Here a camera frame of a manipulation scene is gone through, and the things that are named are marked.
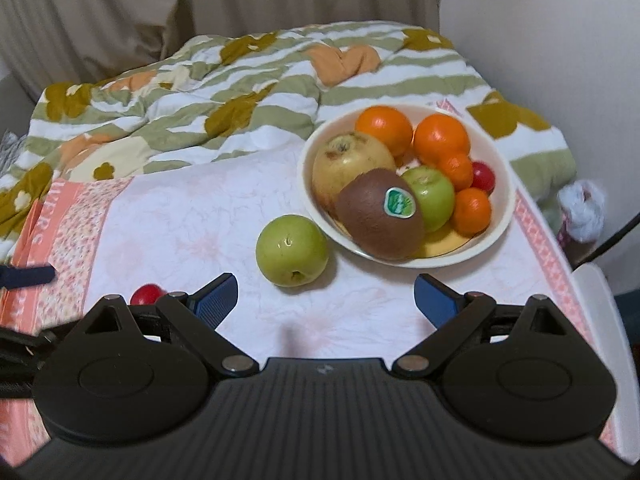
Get green striped floral blanket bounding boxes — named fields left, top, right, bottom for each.
left=0, top=20, right=577, bottom=256

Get small green apple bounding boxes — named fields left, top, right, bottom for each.
left=401, top=166, right=456, bottom=233

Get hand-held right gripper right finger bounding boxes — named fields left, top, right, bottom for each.
left=391, top=274, right=568, bottom=377

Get grey patterned cloth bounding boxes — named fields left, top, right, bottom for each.
left=0, top=130, right=28, bottom=163

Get yellow apple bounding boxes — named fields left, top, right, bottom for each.
left=312, top=131, right=397, bottom=213

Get large orange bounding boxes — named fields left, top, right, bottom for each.
left=355, top=105, right=415, bottom=158
left=413, top=114, right=471, bottom=168

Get cream bowl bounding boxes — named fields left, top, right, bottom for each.
left=297, top=102, right=516, bottom=268

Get black cable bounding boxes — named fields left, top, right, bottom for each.
left=574, top=207, right=640, bottom=268

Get large green apple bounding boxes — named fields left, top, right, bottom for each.
left=256, top=214, right=330, bottom=288

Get small orange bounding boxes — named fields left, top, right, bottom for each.
left=440, top=152, right=474, bottom=191
left=452, top=187, right=493, bottom=237

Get beige curtain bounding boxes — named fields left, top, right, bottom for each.
left=0, top=0, right=442, bottom=102

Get brown kiwi with sticker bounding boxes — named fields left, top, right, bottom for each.
left=335, top=170, right=426, bottom=261

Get red cherry tomato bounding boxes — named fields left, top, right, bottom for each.
left=471, top=161, right=497, bottom=195
left=130, top=283, right=169, bottom=307

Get white plastic bag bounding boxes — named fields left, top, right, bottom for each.
left=556, top=181, right=607, bottom=245

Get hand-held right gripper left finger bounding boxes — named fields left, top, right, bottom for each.
left=84, top=273, right=260, bottom=378

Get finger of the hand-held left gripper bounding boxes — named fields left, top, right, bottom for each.
left=0, top=324, right=71, bottom=400
left=0, top=264, right=57, bottom=291

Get pink floral tablecloth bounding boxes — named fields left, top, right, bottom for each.
left=0, top=97, right=593, bottom=461

